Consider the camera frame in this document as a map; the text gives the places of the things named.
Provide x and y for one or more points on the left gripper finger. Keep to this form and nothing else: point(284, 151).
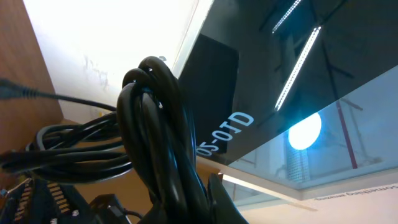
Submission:
point(222, 208)

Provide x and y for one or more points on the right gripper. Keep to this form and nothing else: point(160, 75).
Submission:
point(37, 201)

